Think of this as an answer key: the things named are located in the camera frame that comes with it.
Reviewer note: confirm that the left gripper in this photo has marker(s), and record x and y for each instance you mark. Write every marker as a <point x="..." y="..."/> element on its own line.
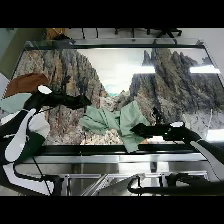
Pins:
<point x="80" y="101"/>

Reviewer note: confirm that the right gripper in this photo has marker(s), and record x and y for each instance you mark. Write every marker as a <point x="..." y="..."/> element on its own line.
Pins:
<point x="156" y="130"/>

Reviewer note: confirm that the light green shirt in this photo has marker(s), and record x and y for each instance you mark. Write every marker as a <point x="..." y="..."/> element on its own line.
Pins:
<point x="103" y="121"/>

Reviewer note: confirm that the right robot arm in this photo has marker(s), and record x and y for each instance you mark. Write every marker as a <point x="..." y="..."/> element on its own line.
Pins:
<point x="186" y="134"/>

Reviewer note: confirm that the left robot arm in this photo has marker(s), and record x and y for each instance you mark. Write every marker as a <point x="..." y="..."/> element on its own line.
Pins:
<point x="53" y="99"/>

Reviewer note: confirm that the brown garment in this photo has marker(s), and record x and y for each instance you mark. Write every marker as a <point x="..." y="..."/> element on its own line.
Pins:
<point x="26" y="83"/>

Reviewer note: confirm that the dark green garment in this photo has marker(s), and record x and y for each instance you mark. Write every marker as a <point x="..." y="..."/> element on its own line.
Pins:
<point x="31" y="147"/>

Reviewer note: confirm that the pale mint garment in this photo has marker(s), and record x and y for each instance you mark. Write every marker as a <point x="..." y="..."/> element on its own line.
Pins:
<point x="13" y="102"/>

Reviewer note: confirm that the brown cardboard box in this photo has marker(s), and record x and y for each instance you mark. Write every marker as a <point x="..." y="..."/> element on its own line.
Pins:
<point x="55" y="33"/>

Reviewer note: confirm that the black office chair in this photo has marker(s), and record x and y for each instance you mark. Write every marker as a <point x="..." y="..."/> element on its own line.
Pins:
<point x="166" y="32"/>

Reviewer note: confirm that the silver frame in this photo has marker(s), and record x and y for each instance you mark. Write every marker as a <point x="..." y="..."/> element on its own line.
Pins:
<point x="100" y="159"/>

